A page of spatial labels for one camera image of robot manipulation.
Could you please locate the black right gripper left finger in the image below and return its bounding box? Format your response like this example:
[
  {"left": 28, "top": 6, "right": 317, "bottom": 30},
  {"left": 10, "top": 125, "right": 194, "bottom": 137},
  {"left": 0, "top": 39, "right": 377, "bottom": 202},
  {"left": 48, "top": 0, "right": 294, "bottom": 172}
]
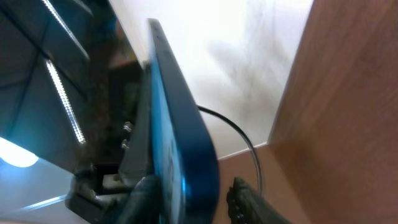
[{"left": 105, "top": 175, "right": 162, "bottom": 224}]

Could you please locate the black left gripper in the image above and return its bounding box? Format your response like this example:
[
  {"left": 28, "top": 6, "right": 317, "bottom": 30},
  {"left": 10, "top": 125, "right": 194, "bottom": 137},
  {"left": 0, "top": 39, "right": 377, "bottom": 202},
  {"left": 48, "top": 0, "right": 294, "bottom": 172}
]
[{"left": 65, "top": 63, "right": 152, "bottom": 223}]

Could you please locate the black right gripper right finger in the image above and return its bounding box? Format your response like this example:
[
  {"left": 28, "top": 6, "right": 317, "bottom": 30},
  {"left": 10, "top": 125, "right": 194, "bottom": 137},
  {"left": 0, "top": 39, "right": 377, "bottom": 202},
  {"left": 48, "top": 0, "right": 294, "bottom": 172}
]
[{"left": 226, "top": 177, "right": 290, "bottom": 224}]

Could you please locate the blue smartphone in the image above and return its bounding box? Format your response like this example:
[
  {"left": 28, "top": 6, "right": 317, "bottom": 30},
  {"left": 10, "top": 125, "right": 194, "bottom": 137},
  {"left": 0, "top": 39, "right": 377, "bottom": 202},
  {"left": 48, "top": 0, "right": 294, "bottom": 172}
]
[{"left": 148, "top": 19, "right": 220, "bottom": 224}]

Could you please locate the black charging cable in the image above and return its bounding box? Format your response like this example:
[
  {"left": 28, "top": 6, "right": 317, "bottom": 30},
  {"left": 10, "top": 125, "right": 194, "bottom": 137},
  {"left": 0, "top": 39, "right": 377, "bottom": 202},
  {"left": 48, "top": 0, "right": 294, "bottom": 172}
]
[{"left": 197, "top": 105, "right": 264, "bottom": 197}]

